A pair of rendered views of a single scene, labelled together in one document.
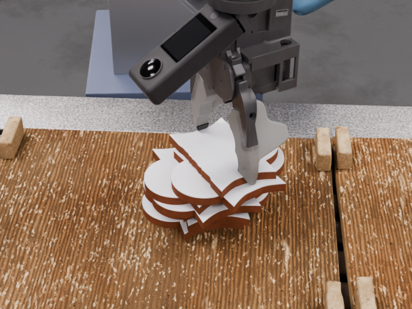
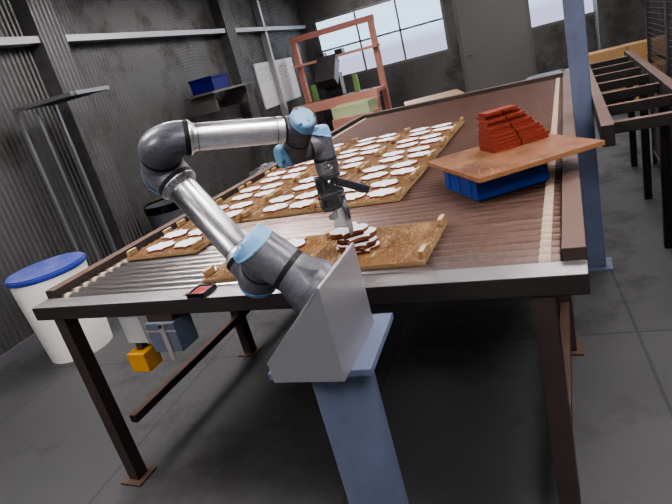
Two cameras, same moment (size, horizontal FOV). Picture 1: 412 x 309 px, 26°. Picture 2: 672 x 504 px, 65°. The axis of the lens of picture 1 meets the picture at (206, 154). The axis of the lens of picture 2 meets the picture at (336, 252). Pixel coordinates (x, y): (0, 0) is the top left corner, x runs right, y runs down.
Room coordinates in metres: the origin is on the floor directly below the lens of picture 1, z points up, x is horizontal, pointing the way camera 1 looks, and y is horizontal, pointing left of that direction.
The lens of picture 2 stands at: (2.38, 0.61, 1.53)
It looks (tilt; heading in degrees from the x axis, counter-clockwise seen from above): 19 degrees down; 204
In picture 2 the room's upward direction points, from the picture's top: 15 degrees counter-clockwise
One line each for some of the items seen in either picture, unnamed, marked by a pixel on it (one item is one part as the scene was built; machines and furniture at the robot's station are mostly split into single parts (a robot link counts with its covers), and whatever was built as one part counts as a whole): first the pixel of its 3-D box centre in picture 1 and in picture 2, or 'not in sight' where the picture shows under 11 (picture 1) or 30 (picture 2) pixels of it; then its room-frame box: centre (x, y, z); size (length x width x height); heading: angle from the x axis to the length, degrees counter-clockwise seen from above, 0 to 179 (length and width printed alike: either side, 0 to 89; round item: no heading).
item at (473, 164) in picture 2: not in sight; (507, 154); (0.17, 0.47, 1.03); 0.50 x 0.50 x 0.02; 31
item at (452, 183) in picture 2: not in sight; (493, 172); (0.19, 0.41, 0.97); 0.31 x 0.31 x 0.10; 31
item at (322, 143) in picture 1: (323, 148); not in sight; (0.88, -0.14, 0.95); 0.06 x 0.02 x 0.03; 176
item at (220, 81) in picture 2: not in sight; (209, 84); (-3.86, -3.24, 1.67); 0.45 x 0.34 x 0.18; 2
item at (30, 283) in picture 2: not in sight; (64, 307); (-0.27, -2.83, 0.34); 0.56 x 0.56 x 0.69
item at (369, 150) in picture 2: not in sight; (359, 151); (-1.05, -0.54, 0.94); 0.41 x 0.35 x 0.04; 87
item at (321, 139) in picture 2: not in sight; (320, 143); (0.80, -0.04, 1.31); 0.09 x 0.08 x 0.11; 138
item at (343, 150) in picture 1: (343, 146); not in sight; (0.89, -0.17, 0.95); 0.06 x 0.02 x 0.03; 178
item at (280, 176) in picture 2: not in sight; (284, 175); (-0.72, -0.97, 0.94); 0.41 x 0.35 x 0.04; 88
